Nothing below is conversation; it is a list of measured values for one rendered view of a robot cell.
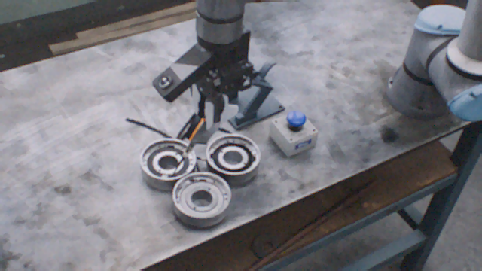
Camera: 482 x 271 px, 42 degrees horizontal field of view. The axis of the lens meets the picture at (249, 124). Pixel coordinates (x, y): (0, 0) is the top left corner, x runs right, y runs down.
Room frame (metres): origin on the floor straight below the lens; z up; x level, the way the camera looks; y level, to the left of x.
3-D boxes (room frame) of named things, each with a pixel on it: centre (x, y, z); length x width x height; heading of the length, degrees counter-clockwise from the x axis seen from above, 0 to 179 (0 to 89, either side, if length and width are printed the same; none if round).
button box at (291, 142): (0.91, -0.10, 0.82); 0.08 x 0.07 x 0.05; 126
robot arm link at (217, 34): (0.81, 0.07, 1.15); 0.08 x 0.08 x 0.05
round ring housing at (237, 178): (0.82, 0.02, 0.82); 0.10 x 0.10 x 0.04
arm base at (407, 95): (1.10, -0.38, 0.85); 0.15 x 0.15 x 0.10
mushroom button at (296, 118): (0.91, -0.09, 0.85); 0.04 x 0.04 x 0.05
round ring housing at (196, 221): (0.71, 0.07, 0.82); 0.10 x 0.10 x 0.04
